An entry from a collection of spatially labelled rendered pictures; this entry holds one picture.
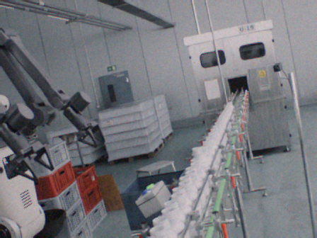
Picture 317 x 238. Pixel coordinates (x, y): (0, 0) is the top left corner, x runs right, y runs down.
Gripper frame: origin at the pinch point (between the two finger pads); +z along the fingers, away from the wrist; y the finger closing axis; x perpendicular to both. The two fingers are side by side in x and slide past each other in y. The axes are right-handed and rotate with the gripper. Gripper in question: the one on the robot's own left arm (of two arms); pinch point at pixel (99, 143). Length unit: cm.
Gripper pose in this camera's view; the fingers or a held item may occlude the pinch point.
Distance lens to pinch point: 163.4
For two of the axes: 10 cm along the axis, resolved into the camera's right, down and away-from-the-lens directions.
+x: -7.2, 6.6, 2.1
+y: 0.8, -2.2, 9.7
